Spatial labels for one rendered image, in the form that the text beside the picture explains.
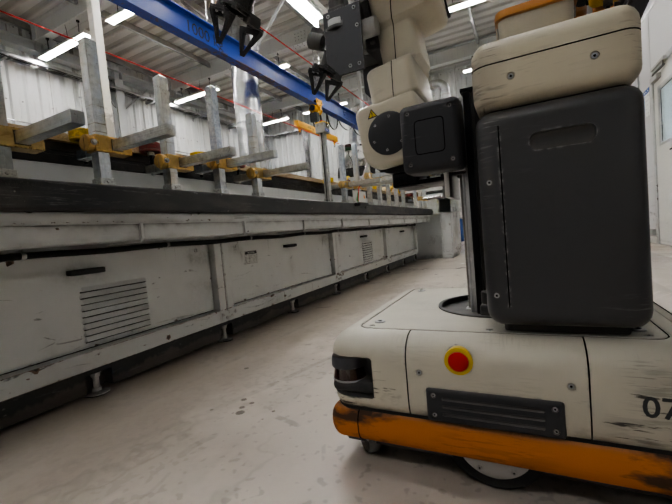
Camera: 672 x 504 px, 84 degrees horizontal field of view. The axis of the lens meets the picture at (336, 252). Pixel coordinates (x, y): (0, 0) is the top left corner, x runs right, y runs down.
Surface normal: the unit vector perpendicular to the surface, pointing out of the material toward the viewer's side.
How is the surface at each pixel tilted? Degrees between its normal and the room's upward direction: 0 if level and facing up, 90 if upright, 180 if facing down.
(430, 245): 90
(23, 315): 89
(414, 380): 90
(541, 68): 90
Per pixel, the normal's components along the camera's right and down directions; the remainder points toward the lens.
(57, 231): 0.89, -0.06
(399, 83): -0.44, 0.09
